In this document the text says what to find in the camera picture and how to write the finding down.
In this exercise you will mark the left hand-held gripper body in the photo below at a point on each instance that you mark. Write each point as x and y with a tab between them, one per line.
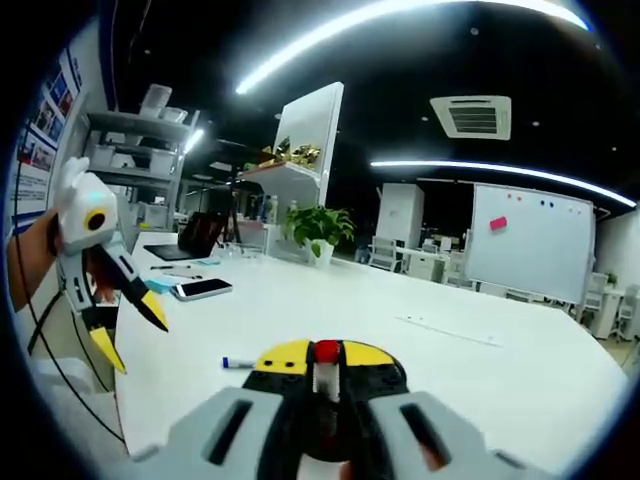
80	210

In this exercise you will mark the blue whiteboard marker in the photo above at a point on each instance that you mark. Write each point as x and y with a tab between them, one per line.
240	362

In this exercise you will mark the person's left hand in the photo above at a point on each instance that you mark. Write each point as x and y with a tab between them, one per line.
50	232

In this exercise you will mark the gold decorations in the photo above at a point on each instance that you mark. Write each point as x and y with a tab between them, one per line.
300	152

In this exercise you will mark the pink whiteboard eraser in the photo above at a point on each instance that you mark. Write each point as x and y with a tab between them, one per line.
498	223

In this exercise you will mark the white curved display shelf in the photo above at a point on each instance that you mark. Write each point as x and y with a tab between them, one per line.
310	125

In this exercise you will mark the small potted plant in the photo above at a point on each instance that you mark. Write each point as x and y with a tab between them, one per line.
611	278

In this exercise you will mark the white rolling whiteboard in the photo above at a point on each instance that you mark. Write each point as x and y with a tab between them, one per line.
530	240

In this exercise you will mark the red whiteboard marker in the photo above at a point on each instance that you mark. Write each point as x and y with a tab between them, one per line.
327	350

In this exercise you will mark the grey metal storage rack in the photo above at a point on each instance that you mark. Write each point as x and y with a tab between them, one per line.
135	150

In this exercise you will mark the white ceiling light strip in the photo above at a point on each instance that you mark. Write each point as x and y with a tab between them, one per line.
450	165
194	141
300	52

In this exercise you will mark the green potted plant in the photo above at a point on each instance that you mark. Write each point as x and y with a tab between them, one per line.
320	225

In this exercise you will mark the person's right hand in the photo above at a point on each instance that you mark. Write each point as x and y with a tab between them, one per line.
347	470

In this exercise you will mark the black tripod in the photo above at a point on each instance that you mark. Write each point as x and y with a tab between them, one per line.
234	200

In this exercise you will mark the smartphone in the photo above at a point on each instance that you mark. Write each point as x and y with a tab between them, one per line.
202	289

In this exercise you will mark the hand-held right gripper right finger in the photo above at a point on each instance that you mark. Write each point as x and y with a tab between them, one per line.
440	435

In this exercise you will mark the black pen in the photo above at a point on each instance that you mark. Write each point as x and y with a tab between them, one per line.
182	275
170	267

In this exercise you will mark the blue and white wall poster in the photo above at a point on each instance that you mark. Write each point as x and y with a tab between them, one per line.
50	115

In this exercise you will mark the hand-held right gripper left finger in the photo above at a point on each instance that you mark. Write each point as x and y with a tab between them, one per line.
200	440

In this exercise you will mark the black laptop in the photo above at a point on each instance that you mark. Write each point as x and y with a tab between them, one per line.
200	232

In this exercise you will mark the ceiling air conditioner vent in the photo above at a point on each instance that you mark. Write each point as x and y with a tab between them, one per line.
472	117

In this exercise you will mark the light blue notepad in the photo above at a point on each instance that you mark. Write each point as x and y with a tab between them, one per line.
160	286

